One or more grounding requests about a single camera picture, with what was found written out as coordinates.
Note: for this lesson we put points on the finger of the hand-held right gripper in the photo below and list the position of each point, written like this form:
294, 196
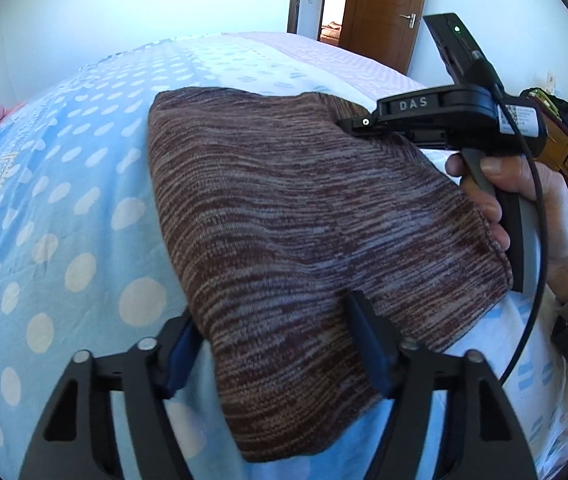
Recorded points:
361, 122

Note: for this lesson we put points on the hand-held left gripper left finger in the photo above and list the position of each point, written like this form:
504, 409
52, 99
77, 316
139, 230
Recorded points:
181, 360

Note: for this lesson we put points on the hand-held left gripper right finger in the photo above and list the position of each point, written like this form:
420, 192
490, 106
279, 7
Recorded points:
371, 345

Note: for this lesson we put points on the brown knit sweater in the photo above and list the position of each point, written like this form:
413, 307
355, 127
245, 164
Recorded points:
289, 210

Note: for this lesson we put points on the person's right hand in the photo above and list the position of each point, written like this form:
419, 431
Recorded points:
559, 230

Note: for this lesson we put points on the pink bed sheet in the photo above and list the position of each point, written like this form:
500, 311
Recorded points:
324, 55

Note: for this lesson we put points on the orange sofa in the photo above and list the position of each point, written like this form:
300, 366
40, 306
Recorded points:
333, 30

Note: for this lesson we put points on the brown wooden door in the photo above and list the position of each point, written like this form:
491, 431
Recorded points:
384, 10

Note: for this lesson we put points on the blue polka dot blanket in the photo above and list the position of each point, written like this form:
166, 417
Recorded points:
63, 185

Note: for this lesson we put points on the white wall socket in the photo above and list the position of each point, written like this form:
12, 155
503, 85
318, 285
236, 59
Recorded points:
551, 80

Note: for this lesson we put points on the dark door frame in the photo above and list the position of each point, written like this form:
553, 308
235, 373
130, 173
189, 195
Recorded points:
296, 0

